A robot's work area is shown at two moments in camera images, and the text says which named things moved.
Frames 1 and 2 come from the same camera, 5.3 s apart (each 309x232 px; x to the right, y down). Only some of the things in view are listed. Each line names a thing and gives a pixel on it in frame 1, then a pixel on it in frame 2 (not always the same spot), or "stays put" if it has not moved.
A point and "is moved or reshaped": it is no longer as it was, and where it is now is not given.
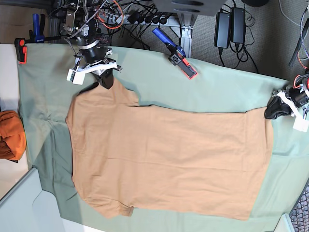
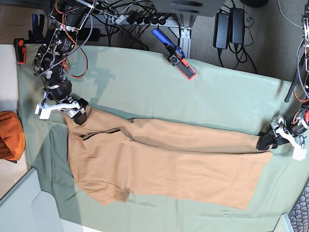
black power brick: [222, 30] stays put
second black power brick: [238, 25] stays put
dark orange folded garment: [13, 138] stays put
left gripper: [95, 60] to [56, 97]
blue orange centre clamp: [177, 55] stays put
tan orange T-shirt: [204, 162] is moved or reshaped
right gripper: [295, 96] to [294, 126]
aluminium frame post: [186, 20] stays put
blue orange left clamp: [38, 37] stays put
